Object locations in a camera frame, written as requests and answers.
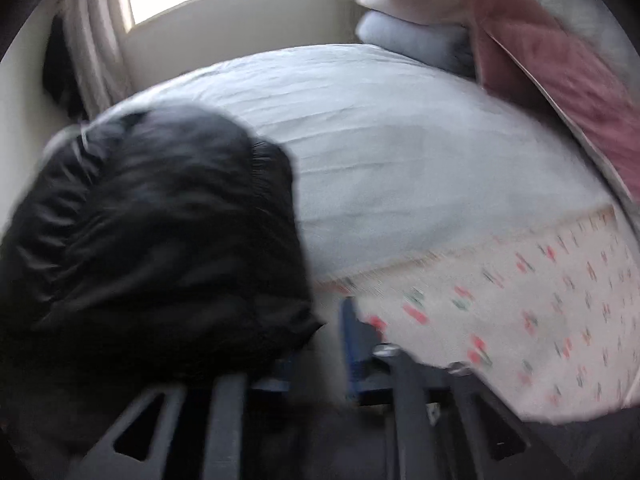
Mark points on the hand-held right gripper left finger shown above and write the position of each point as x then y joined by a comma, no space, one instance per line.
227,425

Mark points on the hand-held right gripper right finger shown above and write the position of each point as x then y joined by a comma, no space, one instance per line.
356,355

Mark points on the black down jacket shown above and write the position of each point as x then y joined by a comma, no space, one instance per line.
150,235

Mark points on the cherry print bed sheet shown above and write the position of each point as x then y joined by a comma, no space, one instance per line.
525,320

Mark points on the floral cherry-print bedsheet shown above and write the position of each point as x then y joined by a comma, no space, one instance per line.
375,135

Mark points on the pale blue pillow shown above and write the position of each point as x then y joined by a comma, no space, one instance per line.
405,35

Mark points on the dark hanging cloth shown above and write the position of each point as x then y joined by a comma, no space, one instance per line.
60,75

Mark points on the striped curtain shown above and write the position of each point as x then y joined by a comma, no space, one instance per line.
95,35

